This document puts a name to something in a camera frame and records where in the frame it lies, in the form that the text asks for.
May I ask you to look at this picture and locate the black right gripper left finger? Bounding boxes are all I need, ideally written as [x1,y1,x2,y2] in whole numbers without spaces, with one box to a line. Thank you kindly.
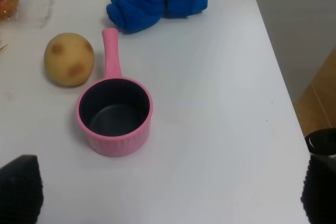
[1,155,44,223]

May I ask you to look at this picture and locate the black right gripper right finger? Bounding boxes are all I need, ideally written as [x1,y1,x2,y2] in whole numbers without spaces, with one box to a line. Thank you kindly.
[301,128,335,223]

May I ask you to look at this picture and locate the pink saucepan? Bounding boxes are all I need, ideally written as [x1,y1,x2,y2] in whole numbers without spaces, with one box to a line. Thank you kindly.
[76,28,153,157]

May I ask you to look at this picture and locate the tan potato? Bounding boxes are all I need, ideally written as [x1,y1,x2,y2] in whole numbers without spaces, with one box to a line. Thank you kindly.
[44,33,95,87]

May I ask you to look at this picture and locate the wrapped fruit tart pastry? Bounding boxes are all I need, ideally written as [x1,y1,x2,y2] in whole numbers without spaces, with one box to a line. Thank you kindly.
[1,0,55,28]

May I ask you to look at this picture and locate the blue rolled towel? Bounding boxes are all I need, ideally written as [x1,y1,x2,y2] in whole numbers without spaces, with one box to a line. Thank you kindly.
[106,0,208,33]

